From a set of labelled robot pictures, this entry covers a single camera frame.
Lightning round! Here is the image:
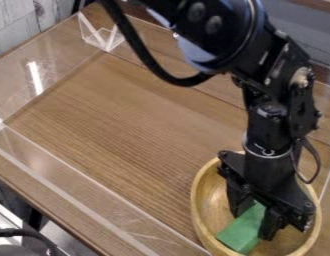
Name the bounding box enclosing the brown wooden bowl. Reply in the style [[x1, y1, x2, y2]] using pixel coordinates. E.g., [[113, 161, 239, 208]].
[[191, 157, 321, 256]]

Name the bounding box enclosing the clear acrylic corner bracket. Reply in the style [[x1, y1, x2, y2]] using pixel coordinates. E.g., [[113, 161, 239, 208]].
[[77, 12, 125, 52]]

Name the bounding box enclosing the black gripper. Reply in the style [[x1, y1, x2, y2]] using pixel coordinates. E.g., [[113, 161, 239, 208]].
[[217, 143, 316, 241]]

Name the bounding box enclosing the black cable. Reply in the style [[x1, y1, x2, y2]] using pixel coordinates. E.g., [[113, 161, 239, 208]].
[[0, 228, 57, 256]]

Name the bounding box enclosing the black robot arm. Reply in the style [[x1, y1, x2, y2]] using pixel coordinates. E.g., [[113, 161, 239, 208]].
[[100, 0, 321, 240]]

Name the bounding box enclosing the green rectangular block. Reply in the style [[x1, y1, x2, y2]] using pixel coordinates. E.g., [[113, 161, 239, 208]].
[[215, 203, 265, 255]]

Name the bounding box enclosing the black metal mount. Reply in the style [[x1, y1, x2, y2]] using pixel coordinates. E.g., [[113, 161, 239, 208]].
[[21, 221, 74, 256]]

